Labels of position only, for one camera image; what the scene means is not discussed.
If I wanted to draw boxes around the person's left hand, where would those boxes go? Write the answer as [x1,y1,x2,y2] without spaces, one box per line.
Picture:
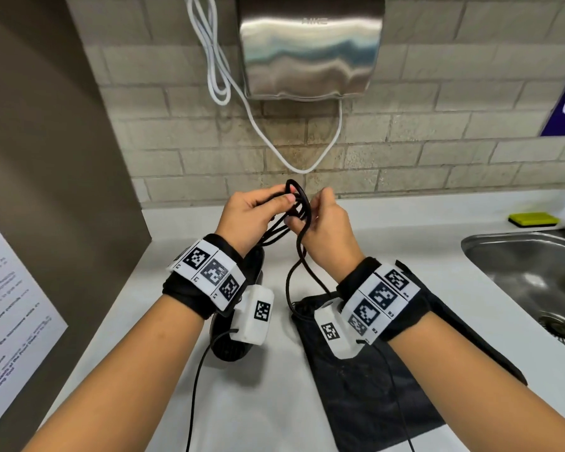
[215,187,298,256]

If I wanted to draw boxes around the person's right hand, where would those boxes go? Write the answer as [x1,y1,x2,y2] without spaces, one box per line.
[284,187,365,282]

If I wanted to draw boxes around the black power cord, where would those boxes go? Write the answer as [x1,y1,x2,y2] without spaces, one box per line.
[259,179,332,320]

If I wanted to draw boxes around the person's left forearm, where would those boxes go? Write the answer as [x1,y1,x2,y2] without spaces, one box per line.
[23,293,205,452]

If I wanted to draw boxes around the person's right forearm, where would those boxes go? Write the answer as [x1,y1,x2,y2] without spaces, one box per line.
[385,311,565,452]

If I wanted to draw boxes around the left wristband with marker tags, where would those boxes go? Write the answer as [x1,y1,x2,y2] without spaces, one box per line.
[162,234,246,320]

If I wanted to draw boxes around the wristband with marker tags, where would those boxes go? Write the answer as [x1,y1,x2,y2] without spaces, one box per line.
[335,257,430,344]
[162,234,246,320]

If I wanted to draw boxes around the right wristband with marker tags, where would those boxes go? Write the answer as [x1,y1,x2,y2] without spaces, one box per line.
[335,257,430,344]

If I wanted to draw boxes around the black hair dryer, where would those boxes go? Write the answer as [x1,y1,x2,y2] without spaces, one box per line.
[209,246,266,363]

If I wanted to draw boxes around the brown cabinet side panel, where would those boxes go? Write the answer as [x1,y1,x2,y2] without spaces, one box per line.
[0,0,152,452]

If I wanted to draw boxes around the yellow and black sponge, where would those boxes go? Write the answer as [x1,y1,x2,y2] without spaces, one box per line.
[508,212,559,228]

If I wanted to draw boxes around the stainless steel sink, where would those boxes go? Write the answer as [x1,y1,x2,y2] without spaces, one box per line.
[461,230,565,358]

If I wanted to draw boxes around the white paper notice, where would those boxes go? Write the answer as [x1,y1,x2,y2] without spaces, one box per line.
[0,205,69,448]

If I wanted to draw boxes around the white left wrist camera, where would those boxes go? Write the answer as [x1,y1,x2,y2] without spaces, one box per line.
[229,284,275,346]

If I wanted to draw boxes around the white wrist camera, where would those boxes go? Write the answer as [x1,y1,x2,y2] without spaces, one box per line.
[314,299,368,360]
[229,284,275,346]

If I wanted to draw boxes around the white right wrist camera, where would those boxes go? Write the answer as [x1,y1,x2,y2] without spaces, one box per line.
[314,299,368,360]

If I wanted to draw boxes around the white hand dryer cable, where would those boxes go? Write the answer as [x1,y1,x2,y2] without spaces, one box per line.
[184,0,343,175]

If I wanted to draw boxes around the steel wall hand dryer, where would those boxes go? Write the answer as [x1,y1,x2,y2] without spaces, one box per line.
[236,0,386,101]

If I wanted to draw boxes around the black drawstring bag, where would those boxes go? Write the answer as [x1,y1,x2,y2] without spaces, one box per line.
[289,277,529,452]

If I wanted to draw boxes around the thin black camera cable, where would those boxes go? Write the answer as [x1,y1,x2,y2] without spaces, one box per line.
[356,339,417,452]
[190,328,240,452]

